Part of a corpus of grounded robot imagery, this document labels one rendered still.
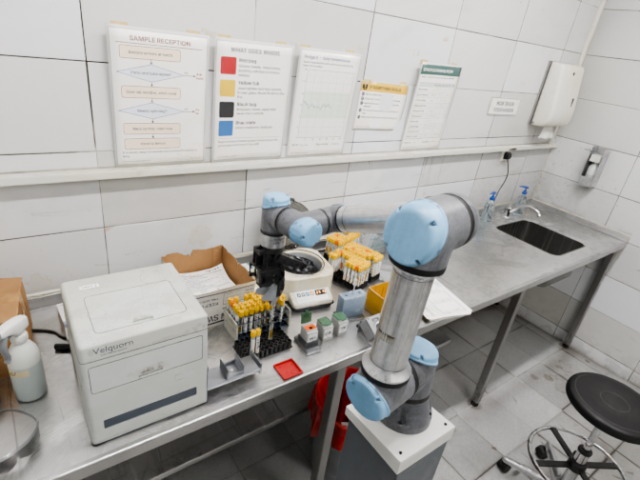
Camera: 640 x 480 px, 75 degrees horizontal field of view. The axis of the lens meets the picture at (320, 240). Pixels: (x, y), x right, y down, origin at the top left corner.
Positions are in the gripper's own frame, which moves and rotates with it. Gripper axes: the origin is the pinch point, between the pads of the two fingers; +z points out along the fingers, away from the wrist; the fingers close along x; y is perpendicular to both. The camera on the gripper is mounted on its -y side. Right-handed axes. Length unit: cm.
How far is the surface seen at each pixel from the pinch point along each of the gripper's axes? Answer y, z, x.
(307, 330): -9.6, 10.0, 6.8
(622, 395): -128, 40, 70
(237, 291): 4.1, 5.6, -16.3
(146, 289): 36.4, -12.3, -3.1
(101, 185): 37, -23, -51
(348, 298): -31.1, 7.7, 1.0
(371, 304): -43.3, 13.2, 1.9
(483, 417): -133, 105, 22
